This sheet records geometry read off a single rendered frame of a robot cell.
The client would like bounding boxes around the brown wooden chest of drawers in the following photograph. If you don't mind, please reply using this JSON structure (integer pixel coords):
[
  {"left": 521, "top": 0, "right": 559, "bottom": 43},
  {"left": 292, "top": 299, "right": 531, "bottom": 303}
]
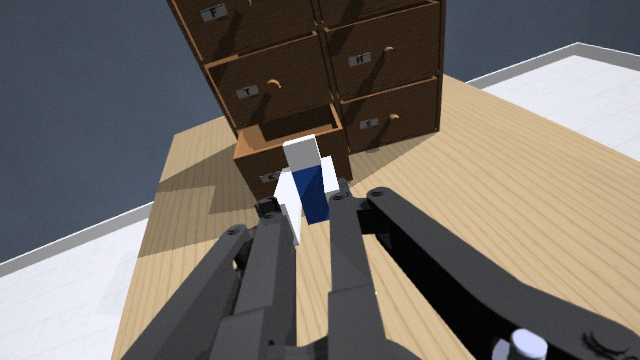
[{"left": 166, "top": 0, "right": 446, "bottom": 155}]

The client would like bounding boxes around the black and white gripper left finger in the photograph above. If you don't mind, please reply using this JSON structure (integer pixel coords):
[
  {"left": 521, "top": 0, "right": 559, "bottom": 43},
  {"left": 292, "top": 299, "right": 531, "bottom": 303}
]
[{"left": 120, "top": 167, "right": 302, "bottom": 360}]

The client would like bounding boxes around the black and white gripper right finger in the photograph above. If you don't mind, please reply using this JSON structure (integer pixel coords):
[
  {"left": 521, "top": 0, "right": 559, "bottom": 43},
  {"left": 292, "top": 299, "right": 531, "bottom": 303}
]
[{"left": 321, "top": 156, "right": 640, "bottom": 360}]

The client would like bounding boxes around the white and blue eraser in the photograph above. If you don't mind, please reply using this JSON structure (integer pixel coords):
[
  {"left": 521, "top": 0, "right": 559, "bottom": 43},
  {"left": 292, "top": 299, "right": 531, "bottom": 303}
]
[{"left": 283, "top": 134, "right": 329, "bottom": 225}]

